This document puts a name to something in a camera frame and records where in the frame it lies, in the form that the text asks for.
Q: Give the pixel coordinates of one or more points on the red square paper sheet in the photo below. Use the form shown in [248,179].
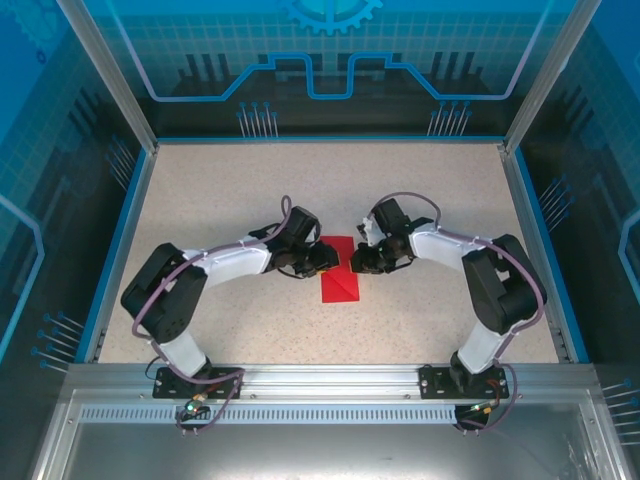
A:
[340,287]

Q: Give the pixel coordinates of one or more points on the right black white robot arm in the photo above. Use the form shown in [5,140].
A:
[500,290]

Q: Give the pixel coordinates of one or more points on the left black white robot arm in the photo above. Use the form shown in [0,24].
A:
[165,300]

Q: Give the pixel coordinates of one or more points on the metal sheet tray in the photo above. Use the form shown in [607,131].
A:
[320,450]

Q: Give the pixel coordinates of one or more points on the blue border strip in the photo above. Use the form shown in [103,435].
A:
[330,138]

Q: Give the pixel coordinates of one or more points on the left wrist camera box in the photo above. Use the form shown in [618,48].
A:
[314,234]

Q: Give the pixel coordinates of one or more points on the aluminium mounting rail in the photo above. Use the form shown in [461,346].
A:
[330,380]

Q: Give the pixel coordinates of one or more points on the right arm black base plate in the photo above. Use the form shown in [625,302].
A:
[432,382]

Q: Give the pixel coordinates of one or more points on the blue edged side rail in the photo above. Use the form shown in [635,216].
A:
[542,250]
[116,250]

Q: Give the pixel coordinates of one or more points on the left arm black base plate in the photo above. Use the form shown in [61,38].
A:
[167,389]

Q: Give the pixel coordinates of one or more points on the aluminium frame post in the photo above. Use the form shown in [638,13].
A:
[549,75]
[111,75]

